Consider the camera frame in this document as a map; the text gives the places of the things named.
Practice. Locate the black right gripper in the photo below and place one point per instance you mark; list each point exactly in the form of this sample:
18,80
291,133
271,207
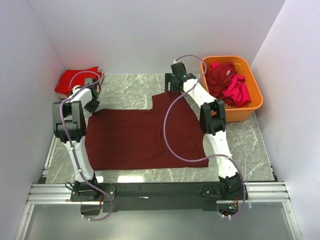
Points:
171,82

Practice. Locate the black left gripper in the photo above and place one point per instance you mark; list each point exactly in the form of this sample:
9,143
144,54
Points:
92,106

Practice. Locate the dark maroon t shirt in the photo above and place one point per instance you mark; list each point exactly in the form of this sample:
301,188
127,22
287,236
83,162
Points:
133,139

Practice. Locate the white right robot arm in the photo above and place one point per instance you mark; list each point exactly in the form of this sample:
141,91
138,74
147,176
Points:
212,121

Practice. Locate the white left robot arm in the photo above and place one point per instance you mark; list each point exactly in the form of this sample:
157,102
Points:
69,126

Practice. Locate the folded red t shirt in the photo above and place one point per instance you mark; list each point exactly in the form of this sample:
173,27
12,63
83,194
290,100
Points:
72,77

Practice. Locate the crumpled maroon shirt in basket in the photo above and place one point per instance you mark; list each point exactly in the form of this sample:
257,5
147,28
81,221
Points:
219,77

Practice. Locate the crumpled pink shirt in basket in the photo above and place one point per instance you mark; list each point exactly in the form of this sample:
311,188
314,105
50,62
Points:
237,92

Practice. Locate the orange plastic laundry basket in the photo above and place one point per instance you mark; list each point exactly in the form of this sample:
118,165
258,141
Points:
234,114

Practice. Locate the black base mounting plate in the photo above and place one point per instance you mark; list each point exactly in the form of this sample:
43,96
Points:
157,196

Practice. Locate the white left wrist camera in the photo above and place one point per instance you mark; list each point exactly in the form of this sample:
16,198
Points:
74,89

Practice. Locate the aluminium frame rail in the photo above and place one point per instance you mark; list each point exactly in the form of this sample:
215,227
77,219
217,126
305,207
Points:
258,192

